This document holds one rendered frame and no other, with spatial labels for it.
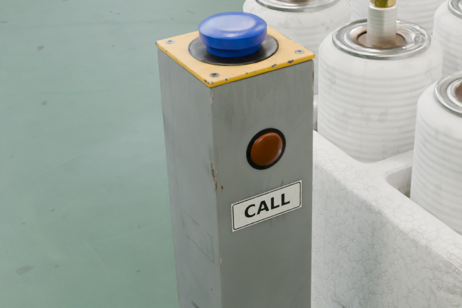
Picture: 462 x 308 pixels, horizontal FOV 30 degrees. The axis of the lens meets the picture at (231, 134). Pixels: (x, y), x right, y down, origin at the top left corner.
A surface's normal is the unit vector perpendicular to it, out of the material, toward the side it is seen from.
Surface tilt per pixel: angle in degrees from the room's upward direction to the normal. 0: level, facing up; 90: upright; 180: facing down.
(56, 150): 0
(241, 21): 0
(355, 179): 0
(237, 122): 90
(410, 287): 90
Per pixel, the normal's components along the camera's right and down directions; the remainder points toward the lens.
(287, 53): -0.04, -0.87
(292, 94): 0.49, 0.41
